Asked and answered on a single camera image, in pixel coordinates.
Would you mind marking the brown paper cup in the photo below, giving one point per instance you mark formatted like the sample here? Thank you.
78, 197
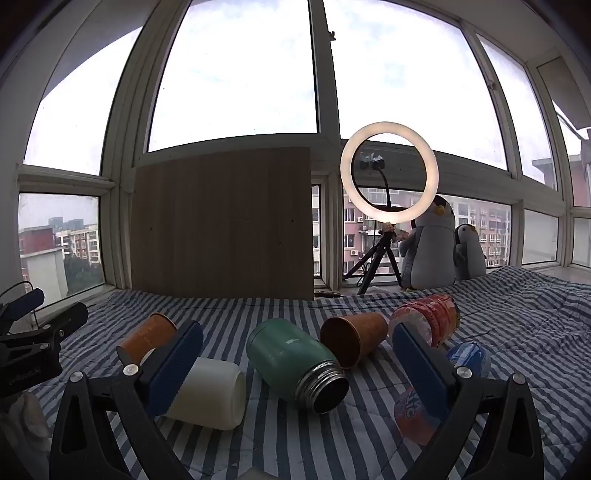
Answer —
364, 330

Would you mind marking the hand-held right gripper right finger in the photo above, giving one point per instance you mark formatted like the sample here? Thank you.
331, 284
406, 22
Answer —
422, 369

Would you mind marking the blue striped blanket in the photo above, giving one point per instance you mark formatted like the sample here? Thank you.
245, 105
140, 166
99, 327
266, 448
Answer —
286, 443

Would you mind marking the black tripod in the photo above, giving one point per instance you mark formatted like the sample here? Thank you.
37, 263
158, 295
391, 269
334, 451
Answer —
385, 237

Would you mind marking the small grey penguin plush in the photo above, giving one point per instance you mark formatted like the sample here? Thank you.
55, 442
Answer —
468, 254

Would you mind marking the wooden board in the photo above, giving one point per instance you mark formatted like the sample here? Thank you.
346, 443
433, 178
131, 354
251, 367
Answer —
221, 221

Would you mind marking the white plastic cup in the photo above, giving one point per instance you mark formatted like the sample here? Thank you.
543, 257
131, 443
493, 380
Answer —
212, 392

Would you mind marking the blue printed cup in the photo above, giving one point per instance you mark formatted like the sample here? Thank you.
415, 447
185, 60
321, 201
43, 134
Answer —
468, 355

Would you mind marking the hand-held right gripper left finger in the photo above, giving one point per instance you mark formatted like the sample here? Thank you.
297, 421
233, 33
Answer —
175, 369

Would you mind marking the black phone holder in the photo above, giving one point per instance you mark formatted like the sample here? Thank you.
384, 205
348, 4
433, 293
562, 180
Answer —
371, 162

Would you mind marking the small dark object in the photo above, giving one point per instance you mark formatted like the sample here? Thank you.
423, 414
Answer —
327, 293

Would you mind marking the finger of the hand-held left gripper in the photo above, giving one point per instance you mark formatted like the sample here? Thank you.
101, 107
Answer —
27, 298
69, 317

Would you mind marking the large grey penguin plush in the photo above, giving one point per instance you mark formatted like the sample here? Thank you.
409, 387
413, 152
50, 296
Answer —
427, 249

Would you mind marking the orange paper cup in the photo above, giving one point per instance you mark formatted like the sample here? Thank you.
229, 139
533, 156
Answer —
147, 334

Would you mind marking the green insulated steel cup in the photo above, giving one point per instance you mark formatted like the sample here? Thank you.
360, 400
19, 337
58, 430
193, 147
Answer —
286, 355

